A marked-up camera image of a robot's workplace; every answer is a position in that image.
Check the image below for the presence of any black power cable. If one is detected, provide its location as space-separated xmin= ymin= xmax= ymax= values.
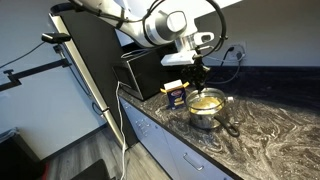
xmin=205 ymin=46 xmax=242 ymax=85

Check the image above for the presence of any thin black camera cable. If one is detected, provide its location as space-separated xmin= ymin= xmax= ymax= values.
xmin=0 ymin=41 xmax=47 ymax=70

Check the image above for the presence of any white wall outlet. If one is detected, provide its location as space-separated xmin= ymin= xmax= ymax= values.
xmin=228 ymin=40 xmax=248 ymax=62

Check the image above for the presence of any silver cabinet handle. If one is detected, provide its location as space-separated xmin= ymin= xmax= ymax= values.
xmin=182 ymin=152 xmax=205 ymax=172

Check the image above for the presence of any blue yellow pasta box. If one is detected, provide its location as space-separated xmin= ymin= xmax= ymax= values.
xmin=160 ymin=78 xmax=191 ymax=111

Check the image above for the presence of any grey lower cabinet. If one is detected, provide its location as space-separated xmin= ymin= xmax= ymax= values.
xmin=118 ymin=97 xmax=235 ymax=180

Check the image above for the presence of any thin white cable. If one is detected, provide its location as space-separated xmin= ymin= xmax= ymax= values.
xmin=114 ymin=80 xmax=130 ymax=180

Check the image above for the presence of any black microwave oven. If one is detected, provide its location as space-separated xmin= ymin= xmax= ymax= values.
xmin=112 ymin=42 xmax=183 ymax=102

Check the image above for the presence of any black panel with silver edge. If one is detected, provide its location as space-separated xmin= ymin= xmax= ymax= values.
xmin=49 ymin=2 xmax=142 ymax=150

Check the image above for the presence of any white power cable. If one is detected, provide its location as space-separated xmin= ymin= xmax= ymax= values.
xmin=203 ymin=53 xmax=231 ymax=63

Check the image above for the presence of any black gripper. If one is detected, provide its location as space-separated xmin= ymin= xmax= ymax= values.
xmin=181 ymin=54 xmax=212 ymax=95

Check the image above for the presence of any black camera on mount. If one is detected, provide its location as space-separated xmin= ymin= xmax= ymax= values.
xmin=41 ymin=31 xmax=72 ymax=45

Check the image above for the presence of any black box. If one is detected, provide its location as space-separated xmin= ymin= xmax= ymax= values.
xmin=70 ymin=158 xmax=113 ymax=180

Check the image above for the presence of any steel saucepan with black handle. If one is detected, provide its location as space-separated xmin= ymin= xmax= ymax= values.
xmin=185 ymin=87 xmax=241 ymax=138

